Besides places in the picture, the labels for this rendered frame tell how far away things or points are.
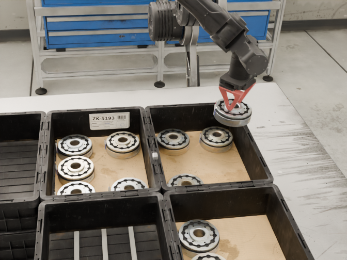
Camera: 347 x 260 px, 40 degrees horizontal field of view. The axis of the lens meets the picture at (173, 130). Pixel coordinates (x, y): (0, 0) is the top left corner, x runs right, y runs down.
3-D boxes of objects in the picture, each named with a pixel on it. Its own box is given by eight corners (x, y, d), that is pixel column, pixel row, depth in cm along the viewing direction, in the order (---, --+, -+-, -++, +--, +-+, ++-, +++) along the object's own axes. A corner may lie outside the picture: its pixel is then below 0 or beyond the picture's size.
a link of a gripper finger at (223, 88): (248, 107, 134) (254, 77, 129) (236, 117, 129) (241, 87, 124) (227, 98, 137) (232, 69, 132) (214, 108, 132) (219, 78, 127)
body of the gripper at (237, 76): (257, 78, 132) (262, 53, 127) (239, 92, 125) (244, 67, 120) (236, 70, 134) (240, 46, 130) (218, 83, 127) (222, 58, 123)
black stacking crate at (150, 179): (51, 142, 155) (47, 112, 148) (142, 136, 160) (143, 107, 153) (45, 234, 123) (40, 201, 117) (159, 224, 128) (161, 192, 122)
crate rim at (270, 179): (143, 112, 154) (143, 105, 153) (234, 107, 159) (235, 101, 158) (161, 197, 122) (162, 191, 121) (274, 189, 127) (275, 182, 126)
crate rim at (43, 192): (47, 116, 150) (46, 110, 148) (143, 112, 154) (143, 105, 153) (40, 207, 118) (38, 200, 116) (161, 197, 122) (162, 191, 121)
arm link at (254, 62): (233, 9, 119) (208, 34, 122) (248, 28, 110) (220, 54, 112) (262, 37, 125) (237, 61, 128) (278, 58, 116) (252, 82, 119)
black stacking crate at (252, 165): (144, 136, 160) (144, 107, 153) (230, 131, 165) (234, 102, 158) (161, 224, 128) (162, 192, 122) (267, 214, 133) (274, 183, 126)
